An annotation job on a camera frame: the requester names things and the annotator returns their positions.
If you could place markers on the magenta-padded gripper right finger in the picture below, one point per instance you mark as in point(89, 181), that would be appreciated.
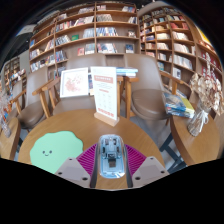
point(136, 161)

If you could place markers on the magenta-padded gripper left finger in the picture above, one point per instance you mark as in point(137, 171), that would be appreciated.
point(85, 161)

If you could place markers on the transparent blue computer mouse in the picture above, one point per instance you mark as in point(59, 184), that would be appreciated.
point(112, 156)

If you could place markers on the green blob-shaped mouse pad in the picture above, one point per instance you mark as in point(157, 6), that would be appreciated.
point(53, 150)

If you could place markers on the beige armchair with wooden arms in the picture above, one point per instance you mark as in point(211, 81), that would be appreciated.
point(150, 100)
point(75, 104)
point(31, 110)

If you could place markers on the stack of colourful books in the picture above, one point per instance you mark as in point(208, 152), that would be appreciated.
point(178, 106)

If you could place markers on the white sign on wooden stand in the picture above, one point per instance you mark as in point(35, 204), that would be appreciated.
point(105, 93)

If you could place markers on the dark-covered book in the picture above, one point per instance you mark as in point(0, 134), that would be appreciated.
point(90, 85)

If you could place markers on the white framed pink picture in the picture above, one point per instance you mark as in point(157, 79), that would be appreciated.
point(74, 82)

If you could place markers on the stack of light blue books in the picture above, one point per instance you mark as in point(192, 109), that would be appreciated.
point(127, 71)

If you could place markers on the small distant book shelf unit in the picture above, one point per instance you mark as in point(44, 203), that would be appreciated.
point(10, 71)

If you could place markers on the wide wooden book shelf unit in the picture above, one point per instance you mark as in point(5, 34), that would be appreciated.
point(83, 33)

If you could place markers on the white hanging ceiling panel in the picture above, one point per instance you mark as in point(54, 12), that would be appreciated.
point(26, 29)

